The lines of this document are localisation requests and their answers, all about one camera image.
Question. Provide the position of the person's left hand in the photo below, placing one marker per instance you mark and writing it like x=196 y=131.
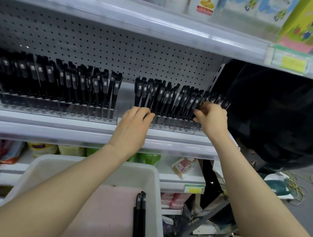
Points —
x=130 y=131

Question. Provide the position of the person's right hand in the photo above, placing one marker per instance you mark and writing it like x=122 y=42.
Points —
x=215 y=122

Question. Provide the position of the person's left fingers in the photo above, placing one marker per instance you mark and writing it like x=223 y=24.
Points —
x=142 y=112

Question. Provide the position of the person's right thumb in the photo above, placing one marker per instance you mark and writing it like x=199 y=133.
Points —
x=200 y=116

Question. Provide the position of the black pen bundle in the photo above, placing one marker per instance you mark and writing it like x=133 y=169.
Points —
x=219 y=100

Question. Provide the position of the person's right forearm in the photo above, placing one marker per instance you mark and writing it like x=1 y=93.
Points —
x=255 y=202

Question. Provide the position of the person's left forearm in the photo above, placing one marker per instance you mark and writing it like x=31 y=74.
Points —
x=56 y=195

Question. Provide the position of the clear acrylic pen tray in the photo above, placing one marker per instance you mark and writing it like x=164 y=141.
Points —
x=172 y=124
x=50 y=109

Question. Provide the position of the row of black pens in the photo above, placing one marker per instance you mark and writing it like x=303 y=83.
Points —
x=169 y=99
x=53 y=80

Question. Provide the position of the grey slotted shelf upright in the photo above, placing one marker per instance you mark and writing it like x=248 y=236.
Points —
x=217 y=76

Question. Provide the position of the bright green packet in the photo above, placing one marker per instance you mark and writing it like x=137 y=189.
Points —
x=149 y=157

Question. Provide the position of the pink white flat box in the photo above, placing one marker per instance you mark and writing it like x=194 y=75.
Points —
x=183 y=167

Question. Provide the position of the white snack shelf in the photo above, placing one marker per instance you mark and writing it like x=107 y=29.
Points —
x=175 y=180

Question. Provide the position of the white pegboard back panel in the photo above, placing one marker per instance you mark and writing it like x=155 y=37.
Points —
x=110 y=47

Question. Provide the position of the small yellow price tag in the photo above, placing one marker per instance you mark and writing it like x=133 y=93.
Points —
x=194 y=189

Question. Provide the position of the large black bag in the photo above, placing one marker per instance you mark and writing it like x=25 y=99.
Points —
x=279 y=114

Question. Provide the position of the pale green packet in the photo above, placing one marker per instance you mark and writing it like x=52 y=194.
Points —
x=70 y=150

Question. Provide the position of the white pen shelf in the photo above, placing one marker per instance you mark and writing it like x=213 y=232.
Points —
x=62 y=130

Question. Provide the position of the white plastic bin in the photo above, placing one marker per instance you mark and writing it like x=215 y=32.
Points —
x=155 y=193

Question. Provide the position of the pink packets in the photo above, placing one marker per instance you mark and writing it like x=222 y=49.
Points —
x=175 y=200

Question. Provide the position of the white green plastic bag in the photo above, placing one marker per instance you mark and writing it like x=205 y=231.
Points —
x=277 y=185

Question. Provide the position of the yellow white packet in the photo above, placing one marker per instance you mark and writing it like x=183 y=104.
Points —
x=43 y=149

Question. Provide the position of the yellow green price label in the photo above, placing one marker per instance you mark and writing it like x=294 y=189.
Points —
x=292 y=62

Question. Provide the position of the dark glossy packet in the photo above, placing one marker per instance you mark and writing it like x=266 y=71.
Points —
x=175 y=225

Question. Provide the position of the white carton with yellow print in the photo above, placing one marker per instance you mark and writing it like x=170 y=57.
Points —
x=203 y=2

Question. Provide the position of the light blue cartoon box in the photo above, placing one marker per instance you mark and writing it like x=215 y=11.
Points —
x=239 y=4
x=278 y=10

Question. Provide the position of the green cartoon frog box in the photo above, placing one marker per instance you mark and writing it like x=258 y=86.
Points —
x=309 y=24

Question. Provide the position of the white shelf with clear rail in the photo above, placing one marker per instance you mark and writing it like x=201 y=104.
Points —
x=127 y=19

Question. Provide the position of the grey metal rack frame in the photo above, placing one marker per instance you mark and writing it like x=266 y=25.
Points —
x=210 y=225

